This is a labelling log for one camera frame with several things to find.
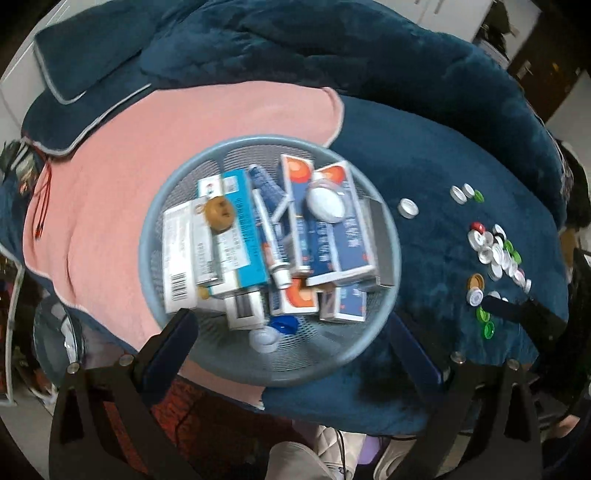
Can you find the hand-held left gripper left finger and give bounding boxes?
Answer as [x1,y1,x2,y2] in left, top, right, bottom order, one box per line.
[48,308,200,480]

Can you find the pink towel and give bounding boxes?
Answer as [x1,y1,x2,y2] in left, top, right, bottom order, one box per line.
[21,80,345,409]

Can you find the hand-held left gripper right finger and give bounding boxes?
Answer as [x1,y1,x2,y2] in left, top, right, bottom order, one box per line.
[388,316,544,480]

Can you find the pile of bottle caps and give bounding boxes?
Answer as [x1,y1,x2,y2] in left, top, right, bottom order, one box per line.
[466,222,533,340]

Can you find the blue white ointment tube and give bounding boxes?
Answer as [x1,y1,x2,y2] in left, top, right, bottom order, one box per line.
[248,165,293,290]

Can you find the white quilted cloth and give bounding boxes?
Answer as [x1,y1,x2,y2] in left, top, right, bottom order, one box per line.
[268,425,370,480]

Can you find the pile of medicine cartons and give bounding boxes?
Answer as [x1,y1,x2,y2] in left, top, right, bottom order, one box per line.
[161,154,395,330]

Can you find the brown door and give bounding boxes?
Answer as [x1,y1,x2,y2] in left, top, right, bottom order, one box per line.
[508,0,591,123]

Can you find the dark blue plush blanket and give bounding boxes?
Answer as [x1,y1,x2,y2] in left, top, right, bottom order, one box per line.
[21,0,571,437]

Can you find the dark hanging clothes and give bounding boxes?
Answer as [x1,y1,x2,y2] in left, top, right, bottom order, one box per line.
[475,9,522,61]

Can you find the blue mesh basket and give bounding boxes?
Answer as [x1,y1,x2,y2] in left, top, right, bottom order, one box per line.
[139,134,402,388]

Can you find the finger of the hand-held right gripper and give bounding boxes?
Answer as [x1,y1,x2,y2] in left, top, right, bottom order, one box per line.
[482,296,570,341]

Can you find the brown round cap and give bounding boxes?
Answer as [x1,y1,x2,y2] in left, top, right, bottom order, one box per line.
[204,196,236,233]

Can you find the large white round lid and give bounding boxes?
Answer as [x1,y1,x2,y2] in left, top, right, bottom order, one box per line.
[307,182,346,222]

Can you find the round glass lid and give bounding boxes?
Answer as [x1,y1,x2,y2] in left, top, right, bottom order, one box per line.
[32,295,86,370]

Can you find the red cord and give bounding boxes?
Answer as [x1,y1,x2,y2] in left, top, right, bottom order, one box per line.
[33,159,52,241]

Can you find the dark patterned bag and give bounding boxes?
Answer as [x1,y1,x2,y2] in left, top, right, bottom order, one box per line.
[554,138,591,232]

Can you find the red patterned cloth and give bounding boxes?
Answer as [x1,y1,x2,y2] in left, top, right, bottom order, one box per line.
[99,374,296,480]

